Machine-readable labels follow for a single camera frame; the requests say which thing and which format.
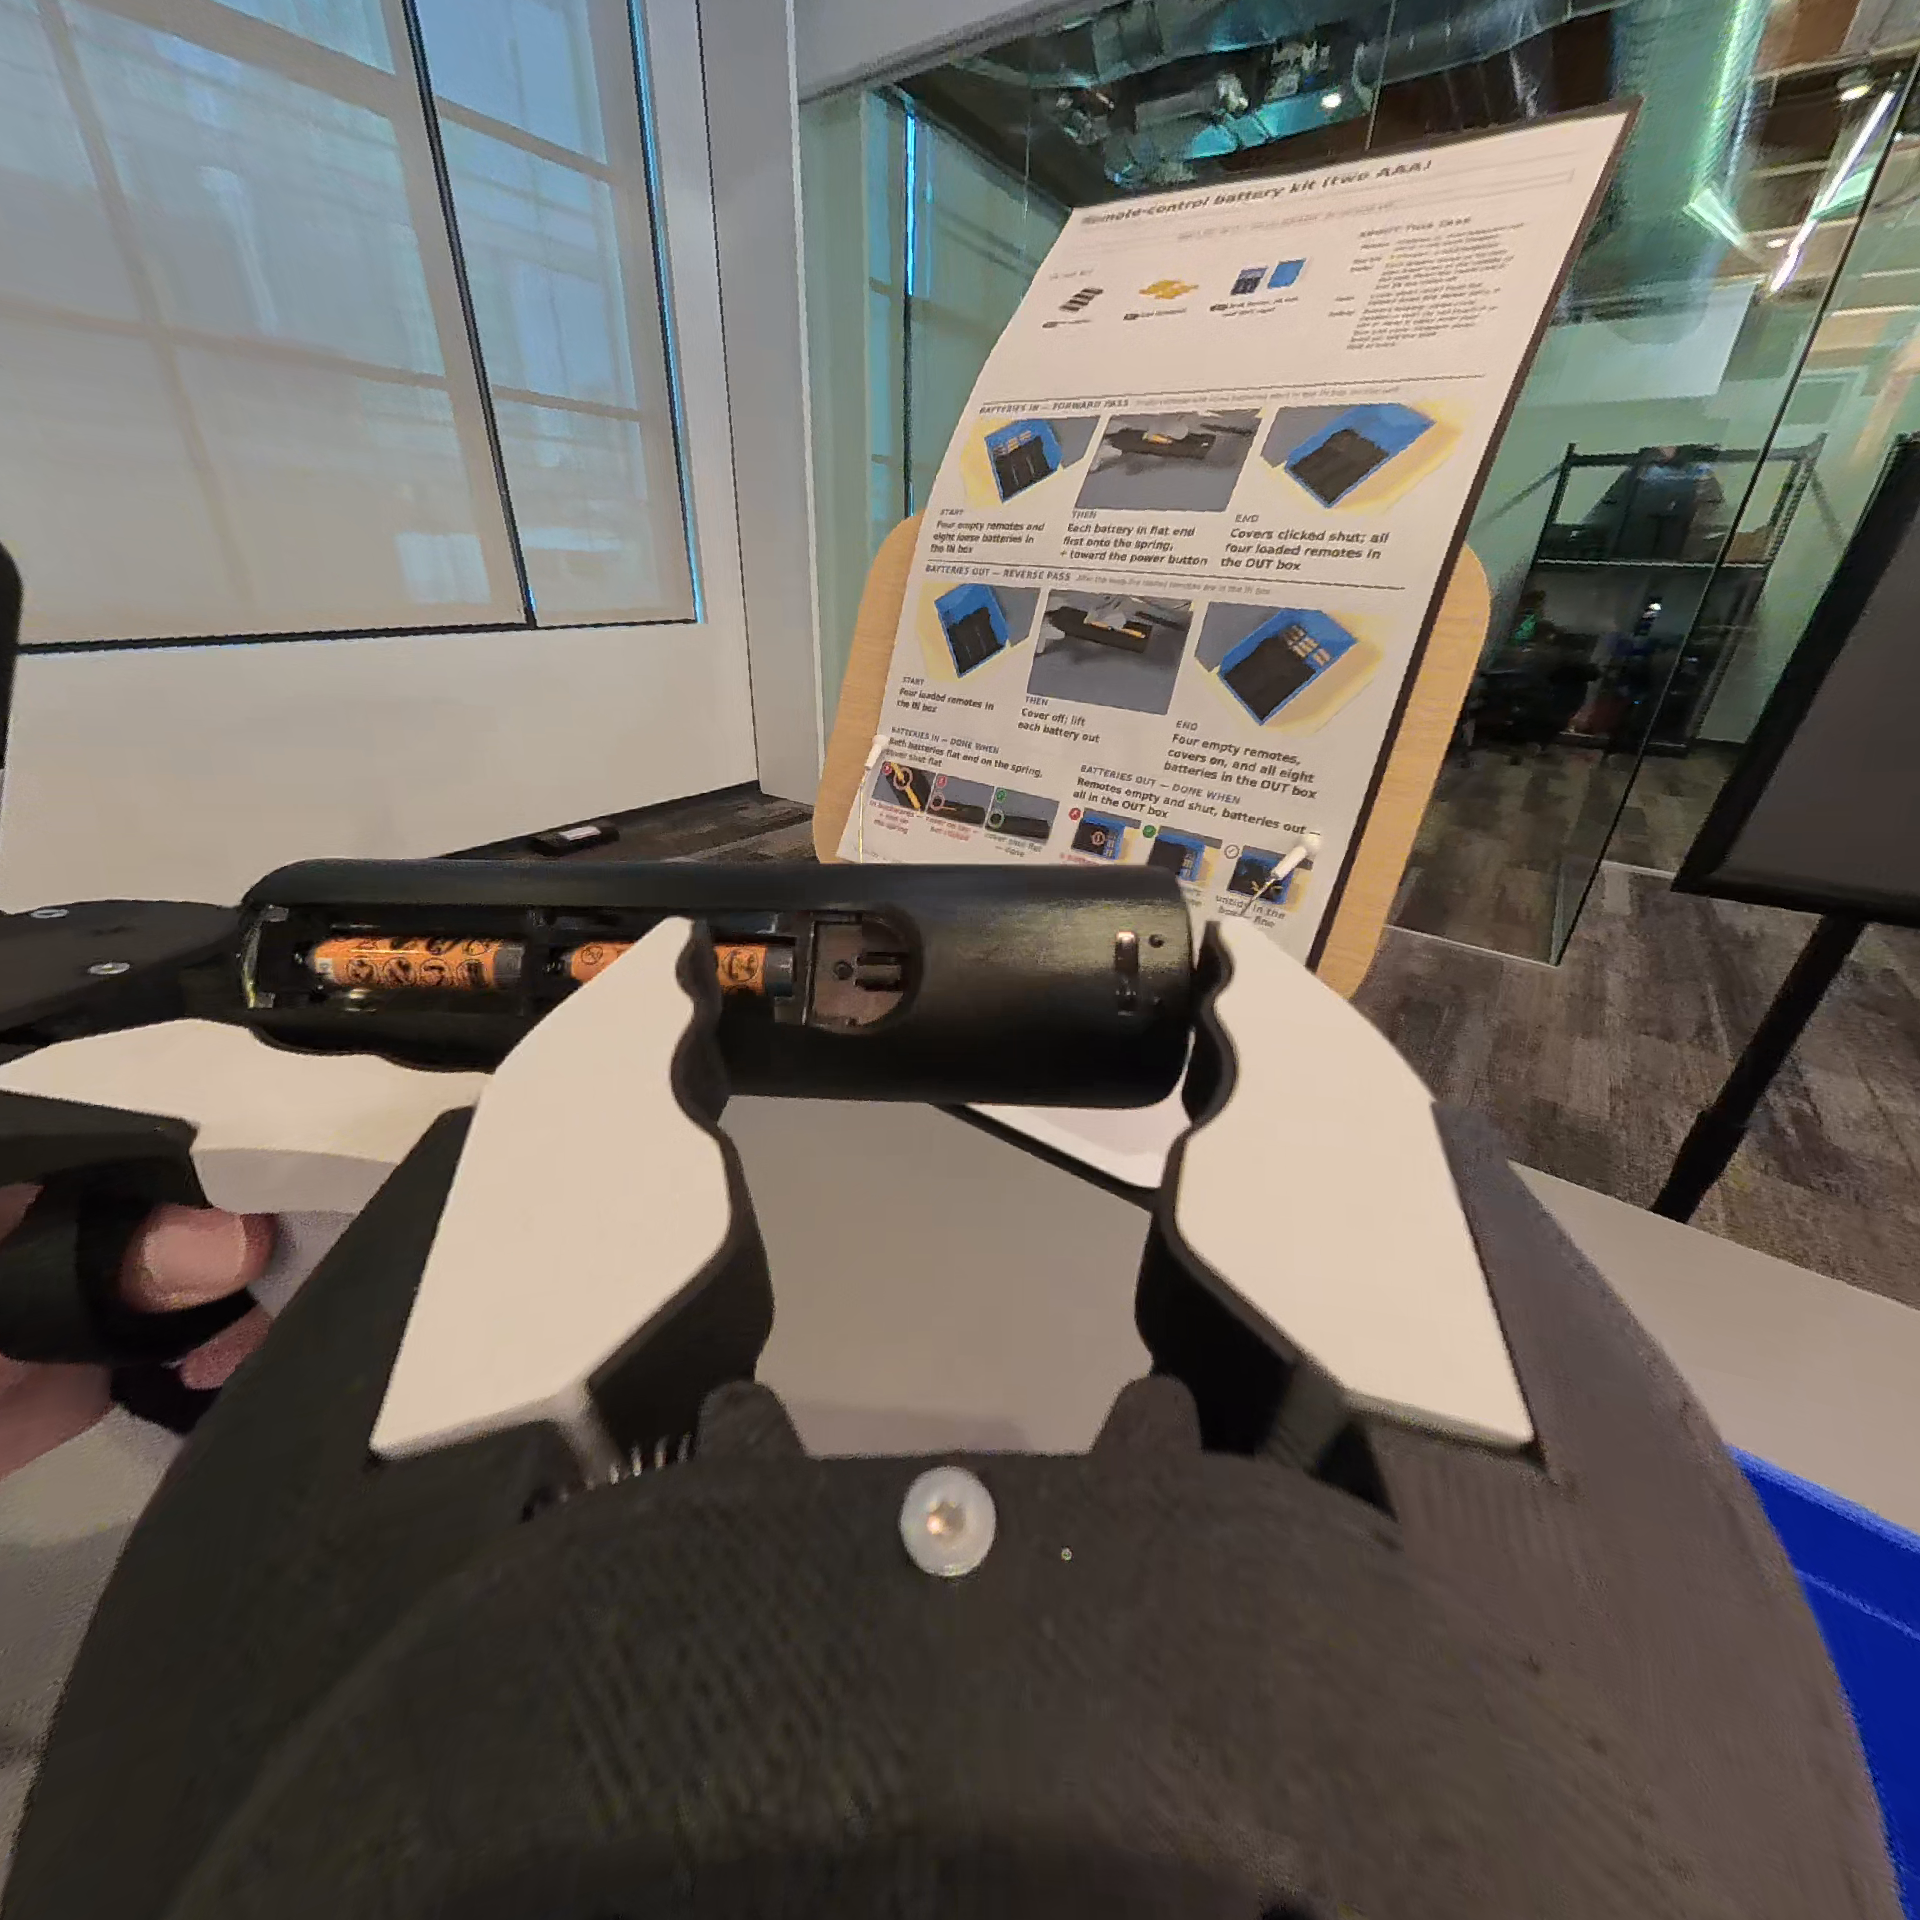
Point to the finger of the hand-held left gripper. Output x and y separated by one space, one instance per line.
302 1113

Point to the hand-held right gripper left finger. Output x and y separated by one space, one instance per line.
557 1232

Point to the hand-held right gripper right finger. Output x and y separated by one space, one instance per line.
1336 1232

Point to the orange black battery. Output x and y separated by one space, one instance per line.
617 964
407 969

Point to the black remote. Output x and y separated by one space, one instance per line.
963 963

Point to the person's left hand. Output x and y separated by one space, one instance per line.
196 1256

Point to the black floor box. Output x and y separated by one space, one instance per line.
573 830

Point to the blue plastic bin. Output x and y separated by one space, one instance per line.
1845 1651

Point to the large glass window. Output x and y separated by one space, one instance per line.
270 303

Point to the black floor sign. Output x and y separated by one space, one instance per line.
1829 719

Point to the instruction sheet on stand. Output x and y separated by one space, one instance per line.
1262 481

